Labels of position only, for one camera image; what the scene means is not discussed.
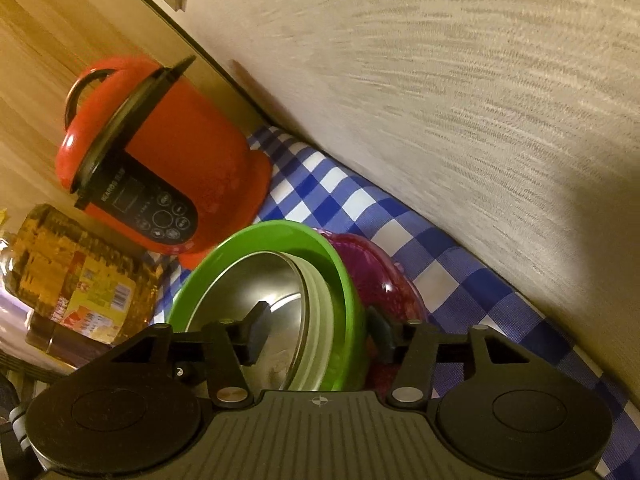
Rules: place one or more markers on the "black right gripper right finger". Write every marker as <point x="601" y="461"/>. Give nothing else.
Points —
<point x="410" y="354"/>

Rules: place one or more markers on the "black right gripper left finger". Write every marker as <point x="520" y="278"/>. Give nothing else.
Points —
<point x="227" y="347"/>

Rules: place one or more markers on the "small stainless steel bowl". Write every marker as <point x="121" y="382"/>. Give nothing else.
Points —
<point x="262" y="299"/>

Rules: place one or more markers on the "pink glass plate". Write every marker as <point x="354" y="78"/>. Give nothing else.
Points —
<point x="392" y="304"/>

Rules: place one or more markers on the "green plastic bowl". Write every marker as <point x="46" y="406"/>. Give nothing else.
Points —
<point x="348" y="360"/>

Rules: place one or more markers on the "white plastic bowl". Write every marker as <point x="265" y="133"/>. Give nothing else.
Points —
<point x="319" y="336"/>

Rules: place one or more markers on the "blue white checkered tablecloth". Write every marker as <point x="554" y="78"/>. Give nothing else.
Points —
<point x="457" y="289"/>

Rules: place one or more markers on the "brown cylindrical canister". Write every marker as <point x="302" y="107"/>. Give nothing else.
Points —
<point x="61" y="343"/>

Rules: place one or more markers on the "large cooking oil bottle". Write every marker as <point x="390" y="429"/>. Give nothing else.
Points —
<point x="76" y="279"/>

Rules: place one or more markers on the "red electric pressure cooker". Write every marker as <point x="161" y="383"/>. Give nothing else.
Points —
<point x="151" y="157"/>

